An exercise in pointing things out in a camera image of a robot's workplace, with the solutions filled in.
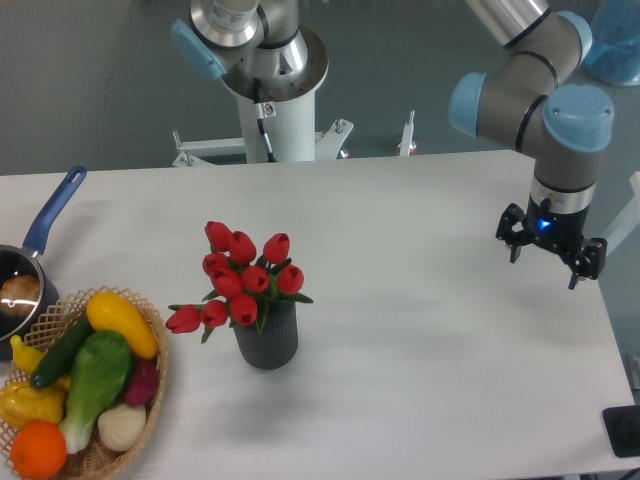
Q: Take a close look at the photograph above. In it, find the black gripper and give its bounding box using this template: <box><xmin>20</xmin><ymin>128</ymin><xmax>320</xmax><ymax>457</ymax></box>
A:
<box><xmin>495</xmin><ymin>199</ymin><xmax>607</xmax><ymax>290</ymax></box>

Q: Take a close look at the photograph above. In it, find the red tulip bouquet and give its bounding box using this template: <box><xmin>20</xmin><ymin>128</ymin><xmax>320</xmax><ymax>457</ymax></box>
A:
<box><xmin>165</xmin><ymin>221</ymin><xmax>313</xmax><ymax>343</ymax></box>

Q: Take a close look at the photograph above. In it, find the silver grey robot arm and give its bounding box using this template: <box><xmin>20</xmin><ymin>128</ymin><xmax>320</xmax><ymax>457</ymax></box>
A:
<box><xmin>171</xmin><ymin>1</ymin><xmax>614</xmax><ymax>281</ymax></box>

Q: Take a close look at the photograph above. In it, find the dark grey ribbed vase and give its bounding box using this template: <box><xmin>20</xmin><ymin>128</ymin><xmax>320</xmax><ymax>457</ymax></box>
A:
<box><xmin>233</xmin><ymin>302</ymin><xmax>299</xmax><ymax>370</ymax></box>

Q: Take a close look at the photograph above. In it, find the red footed levelling bolt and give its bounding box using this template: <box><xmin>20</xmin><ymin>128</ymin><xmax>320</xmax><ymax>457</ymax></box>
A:
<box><xmin>398</xmin><ymin>110</ymin><xmax>417</xmax><ymax>157</ymax></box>

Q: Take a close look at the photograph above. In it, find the blue translucent water bottle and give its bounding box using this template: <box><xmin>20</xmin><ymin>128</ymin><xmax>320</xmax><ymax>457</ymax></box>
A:
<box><xmin>584</xmin><ymin>0</ymin><xmax>639</xmax><ymax>87</ymax></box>

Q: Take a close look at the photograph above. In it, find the black device at edge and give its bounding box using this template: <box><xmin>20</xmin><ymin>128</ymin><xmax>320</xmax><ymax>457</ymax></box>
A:
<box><xmin>602</xmin><ymin>405</ymin><xmax>640</xmax><ymax>458</ymax></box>

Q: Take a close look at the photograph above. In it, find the yellow squash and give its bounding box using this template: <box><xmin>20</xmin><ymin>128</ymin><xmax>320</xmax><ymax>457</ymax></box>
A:
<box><xmin>86</xmin><ymin>291</ymin><xmax>159</xmax><ymax>360</ymax></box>

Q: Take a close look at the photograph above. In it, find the green bok choy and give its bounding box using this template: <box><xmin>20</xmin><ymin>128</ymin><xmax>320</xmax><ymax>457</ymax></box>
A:
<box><xmin>59</xmin><ymin>330</ymin><xmax>132</xmax><ymax>455</ymax></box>

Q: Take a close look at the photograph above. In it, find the white garlic bulb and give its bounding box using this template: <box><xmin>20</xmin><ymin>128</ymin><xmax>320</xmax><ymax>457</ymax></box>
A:
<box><xmin>98</xmin><ymin>403</ymin><xmax>146</xmax><ymax>452</ymax></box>

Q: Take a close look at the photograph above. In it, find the woven wicker basket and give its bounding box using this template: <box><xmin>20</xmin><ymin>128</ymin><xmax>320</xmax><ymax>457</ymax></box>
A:
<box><xmin>0</xmin><ymin>285</ymin><xmax>170</xmax><ymax>480</ymax></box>

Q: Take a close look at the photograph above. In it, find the dark green cucumber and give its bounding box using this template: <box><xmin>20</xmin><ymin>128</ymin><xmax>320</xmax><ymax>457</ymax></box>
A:
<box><xmin>30</xmin><ymin>315</ymin><xmax>94</xmax><ymax>389</ymax></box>

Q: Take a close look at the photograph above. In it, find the browned bread roll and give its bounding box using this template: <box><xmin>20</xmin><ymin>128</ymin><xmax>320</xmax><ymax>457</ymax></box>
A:
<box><xmin>1</xmin><ymin>275</ymin><xmax>40</xmax><ymax>319</ymax></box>

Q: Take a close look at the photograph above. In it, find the yellow banana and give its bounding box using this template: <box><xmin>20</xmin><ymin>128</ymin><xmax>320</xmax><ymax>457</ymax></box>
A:
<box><xmin>10</xmin><ymin>335</ymin><xmax>45</xmax><ymax>376</ymax></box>

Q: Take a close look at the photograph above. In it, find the orange fruit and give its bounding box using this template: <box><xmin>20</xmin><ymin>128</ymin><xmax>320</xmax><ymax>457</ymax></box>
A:
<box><xmin>10</xmin><ymin>421</ymin><xmax>67</xmax><ymax>479</ymax></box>

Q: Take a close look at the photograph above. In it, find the yellow bell pepper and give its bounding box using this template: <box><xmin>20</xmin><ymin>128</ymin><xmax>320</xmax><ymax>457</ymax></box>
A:
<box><xmin>1</xmin><ymin>381</ymin><xmax>66</xmax><ymax>430</ymax></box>

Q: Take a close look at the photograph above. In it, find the white metal frame leg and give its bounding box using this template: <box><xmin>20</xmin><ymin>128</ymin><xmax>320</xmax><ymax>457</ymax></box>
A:
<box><xmin>602</xmin><ymin>171</ymin><xmax>640</xmax><ymax>256</ymax></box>

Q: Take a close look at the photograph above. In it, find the grey bracket at edge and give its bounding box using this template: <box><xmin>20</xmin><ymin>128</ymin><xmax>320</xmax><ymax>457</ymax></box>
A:
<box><xmin>626</xmin><ymin>353</ymin><xmax>640</xmax><ymax>391</ymax></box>

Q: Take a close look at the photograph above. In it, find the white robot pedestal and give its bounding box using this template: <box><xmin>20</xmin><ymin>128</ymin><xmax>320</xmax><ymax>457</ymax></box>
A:
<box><xmin>173</xmin><ymin>27</ymin><xmax>354</xmax><ymax>167</ymax></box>

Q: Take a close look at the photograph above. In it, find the black cable on pedestal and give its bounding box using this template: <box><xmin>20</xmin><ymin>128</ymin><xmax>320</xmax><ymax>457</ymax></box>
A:
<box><xmin>251</xmin><ymin>77</ymin><xmax>277</xmax><ymax>163</ymax></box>

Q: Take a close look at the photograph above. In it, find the blue handled saucepan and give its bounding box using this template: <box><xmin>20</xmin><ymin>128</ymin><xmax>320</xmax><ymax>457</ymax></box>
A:
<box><xmin>1</xmin><ymin>166</ymin><xmax>87</xmax><ymax>361</ymax></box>

